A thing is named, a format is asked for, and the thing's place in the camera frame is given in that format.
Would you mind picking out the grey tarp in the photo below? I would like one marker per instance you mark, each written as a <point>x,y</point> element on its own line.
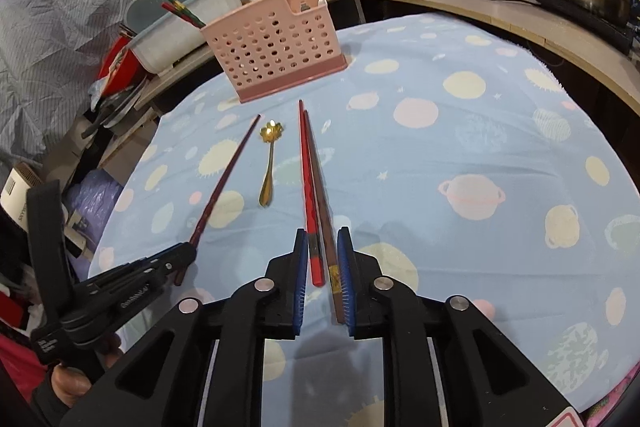
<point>50,32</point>

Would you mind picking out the red bowl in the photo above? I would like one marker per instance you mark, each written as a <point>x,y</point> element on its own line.
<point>117,67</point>

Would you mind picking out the black induction cooker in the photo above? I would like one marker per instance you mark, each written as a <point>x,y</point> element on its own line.
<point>590,19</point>

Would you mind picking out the person's left forearm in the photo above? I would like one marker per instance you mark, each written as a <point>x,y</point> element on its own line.
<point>47,402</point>

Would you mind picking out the pink pineapple print cloth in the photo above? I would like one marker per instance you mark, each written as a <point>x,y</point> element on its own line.
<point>607,407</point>

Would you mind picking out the blue plastic bag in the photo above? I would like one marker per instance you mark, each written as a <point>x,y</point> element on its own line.
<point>95,202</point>

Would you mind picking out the brown chopstick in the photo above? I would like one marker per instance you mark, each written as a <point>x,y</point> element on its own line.
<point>320,197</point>

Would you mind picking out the bright red chopstick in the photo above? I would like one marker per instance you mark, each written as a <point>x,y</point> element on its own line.
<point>306,167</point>

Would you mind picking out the gold flower spoon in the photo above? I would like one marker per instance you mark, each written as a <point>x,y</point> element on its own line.
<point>267,177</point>

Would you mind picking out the red chopstick with black bands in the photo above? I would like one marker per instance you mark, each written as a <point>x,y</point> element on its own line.
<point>177,13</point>

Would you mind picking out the wooden counter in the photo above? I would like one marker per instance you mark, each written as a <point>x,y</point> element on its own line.
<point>500,14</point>

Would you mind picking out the person's left hand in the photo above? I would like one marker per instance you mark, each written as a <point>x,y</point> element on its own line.
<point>70,382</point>

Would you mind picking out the stack of dark pans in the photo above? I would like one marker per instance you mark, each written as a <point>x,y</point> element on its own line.
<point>115,112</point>

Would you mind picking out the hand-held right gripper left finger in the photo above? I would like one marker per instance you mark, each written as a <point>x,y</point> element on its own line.
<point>300,282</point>

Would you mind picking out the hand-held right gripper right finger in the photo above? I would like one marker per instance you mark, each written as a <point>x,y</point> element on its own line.
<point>346,277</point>

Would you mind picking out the white barcode box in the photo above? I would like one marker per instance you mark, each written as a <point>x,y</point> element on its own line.
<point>17,192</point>

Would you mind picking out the pink perforated utensil holder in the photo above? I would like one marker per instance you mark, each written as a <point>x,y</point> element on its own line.
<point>270,52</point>

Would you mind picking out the grey dish drainer box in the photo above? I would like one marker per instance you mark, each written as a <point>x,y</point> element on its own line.
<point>160,42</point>

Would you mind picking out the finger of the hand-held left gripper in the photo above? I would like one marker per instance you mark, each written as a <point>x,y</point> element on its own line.
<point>150,264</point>
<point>170,277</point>

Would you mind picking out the dark red chopstick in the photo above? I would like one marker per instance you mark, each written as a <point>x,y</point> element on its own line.
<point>225,182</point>

